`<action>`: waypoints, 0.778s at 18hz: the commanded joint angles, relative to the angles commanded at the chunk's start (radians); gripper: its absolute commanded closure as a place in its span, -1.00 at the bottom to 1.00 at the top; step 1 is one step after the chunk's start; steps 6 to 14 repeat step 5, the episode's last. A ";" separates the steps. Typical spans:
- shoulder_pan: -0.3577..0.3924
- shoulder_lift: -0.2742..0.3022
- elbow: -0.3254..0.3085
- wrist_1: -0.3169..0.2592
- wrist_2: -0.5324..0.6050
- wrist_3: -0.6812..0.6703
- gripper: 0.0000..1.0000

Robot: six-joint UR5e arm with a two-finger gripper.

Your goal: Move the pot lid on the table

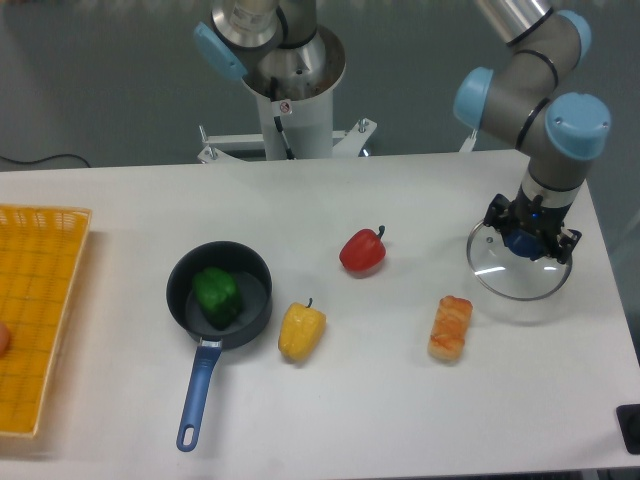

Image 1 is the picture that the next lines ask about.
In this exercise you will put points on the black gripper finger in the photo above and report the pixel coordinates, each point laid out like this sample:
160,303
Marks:
499,215
562,244

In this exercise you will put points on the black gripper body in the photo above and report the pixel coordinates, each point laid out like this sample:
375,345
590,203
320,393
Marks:
531,217

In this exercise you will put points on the glass lid blue knob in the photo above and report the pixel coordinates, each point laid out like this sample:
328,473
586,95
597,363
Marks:
513,266

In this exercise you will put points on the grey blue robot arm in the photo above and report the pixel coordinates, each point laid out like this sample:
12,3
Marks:
561,134

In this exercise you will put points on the orange toasted bread piece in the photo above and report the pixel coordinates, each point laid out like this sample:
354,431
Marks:
448,333

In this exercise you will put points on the red bell pepper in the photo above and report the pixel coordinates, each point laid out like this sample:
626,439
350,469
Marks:
364,250

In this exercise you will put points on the black device at edge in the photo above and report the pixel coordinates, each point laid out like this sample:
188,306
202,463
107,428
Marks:
629,421

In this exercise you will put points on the yellow bell pepper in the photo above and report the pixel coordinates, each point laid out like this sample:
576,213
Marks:
301,329

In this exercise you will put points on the green bell pepper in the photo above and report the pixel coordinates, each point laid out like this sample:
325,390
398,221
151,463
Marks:
218,296

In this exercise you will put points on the yellow woven basket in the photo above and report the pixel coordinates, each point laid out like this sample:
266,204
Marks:
41,251

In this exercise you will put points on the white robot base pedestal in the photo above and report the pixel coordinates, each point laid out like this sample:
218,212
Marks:
293,90

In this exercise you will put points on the dark pot blue handle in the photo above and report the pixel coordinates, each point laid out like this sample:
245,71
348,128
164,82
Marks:
254,280

